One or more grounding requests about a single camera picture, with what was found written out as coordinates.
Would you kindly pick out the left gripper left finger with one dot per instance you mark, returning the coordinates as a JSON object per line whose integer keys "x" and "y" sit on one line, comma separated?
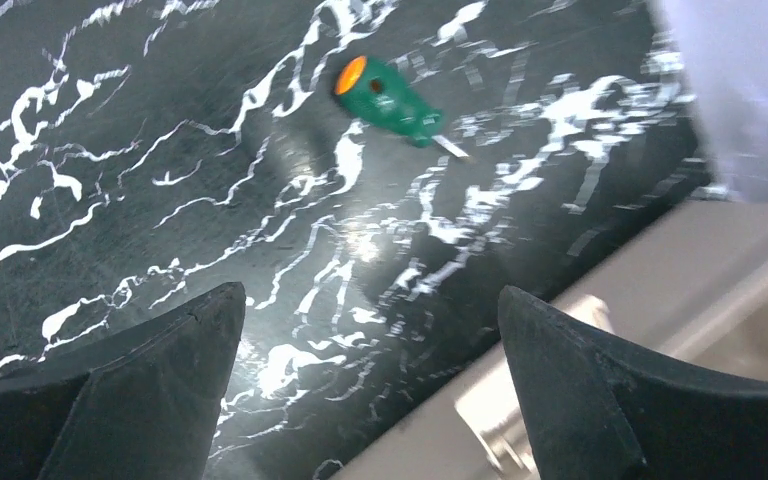
{"x": 140, "y": 404}

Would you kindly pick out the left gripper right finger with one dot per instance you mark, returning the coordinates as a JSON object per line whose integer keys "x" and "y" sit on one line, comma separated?
{"x": 597, "y": 406}

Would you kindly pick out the black marbled mat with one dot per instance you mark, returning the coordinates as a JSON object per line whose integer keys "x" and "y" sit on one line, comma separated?
{"x": 151, "y": 150}

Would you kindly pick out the green handled screwdriver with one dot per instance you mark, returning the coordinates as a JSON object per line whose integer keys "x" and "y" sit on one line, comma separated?
{"x": 378, "y": 94}

